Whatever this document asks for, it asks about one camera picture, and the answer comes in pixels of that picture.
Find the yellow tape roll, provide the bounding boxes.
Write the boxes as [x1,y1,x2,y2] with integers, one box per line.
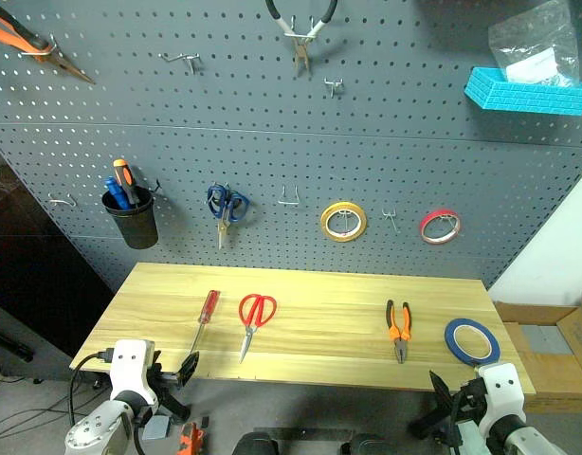
[319,200,368,244]

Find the black plastic cup holder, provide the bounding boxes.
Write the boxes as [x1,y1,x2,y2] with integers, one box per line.
[100,185,159,250]

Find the orange black handled screwdriver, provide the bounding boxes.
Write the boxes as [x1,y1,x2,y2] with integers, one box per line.
[112,158,140,209]

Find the brown cardboard box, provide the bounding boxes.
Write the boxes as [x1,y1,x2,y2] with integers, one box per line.
[492,291,582,414]

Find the black white handled pliers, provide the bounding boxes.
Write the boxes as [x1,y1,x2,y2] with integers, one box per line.
[264,0,339,79]

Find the dark rounded shape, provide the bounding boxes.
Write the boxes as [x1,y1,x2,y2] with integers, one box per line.
[230,430,281,455]

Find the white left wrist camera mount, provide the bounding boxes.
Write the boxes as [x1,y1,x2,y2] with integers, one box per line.
[108,338,159,408]

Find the red handled scissors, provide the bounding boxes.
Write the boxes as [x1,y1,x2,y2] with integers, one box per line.
[238,293,278,365]

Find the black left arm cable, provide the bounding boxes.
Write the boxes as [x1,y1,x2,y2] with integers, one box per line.
[68,348,116,428]

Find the red handled screwdriver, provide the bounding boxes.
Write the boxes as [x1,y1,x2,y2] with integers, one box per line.
[190,289,222,357]

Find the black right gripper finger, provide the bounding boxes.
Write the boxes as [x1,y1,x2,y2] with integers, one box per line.
[408,408,455,440]
[428,370,457,412]

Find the orange black long-nose pliers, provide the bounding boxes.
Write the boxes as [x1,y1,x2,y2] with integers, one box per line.
[0,9,97,86]

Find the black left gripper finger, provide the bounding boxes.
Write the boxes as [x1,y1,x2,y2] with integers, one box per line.
[160,391,191,423]
[178,351,201,388]

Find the grey block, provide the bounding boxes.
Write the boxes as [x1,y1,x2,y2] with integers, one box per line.
[141,414,172,440]

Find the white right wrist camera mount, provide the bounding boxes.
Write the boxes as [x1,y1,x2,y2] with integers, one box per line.
[474,361,527,430]

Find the blue handled screwdriver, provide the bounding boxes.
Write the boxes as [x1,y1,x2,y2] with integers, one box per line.
[104,175,130,210]

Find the clear plastic bag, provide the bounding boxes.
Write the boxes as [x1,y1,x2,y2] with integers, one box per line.
[487,0,582,89]

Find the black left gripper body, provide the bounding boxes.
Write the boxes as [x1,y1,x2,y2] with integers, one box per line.
[148,349,182,404]

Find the orange black combination pliers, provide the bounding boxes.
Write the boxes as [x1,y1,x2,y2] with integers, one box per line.
[385,299,413,365]

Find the blue brick-pattern plastic basket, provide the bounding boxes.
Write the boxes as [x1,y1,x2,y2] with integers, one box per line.
[463,66,582,117]

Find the grey metal pegboard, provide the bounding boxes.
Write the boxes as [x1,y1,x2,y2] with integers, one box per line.
[0,0,582,291]

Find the red tape roll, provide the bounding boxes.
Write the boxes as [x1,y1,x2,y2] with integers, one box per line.
[418,206,463,246]

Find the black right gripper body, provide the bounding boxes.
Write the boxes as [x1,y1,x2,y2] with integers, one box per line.
[452,377,487,430]

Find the blue tape roll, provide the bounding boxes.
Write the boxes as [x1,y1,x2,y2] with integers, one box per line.
[444,318,502,366]

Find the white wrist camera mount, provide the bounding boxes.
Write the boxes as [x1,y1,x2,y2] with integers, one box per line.
[474,361,527,430]
[108,338,159,408]

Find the blue handled scissors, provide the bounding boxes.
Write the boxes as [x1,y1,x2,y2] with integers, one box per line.
[206,183,251,250]

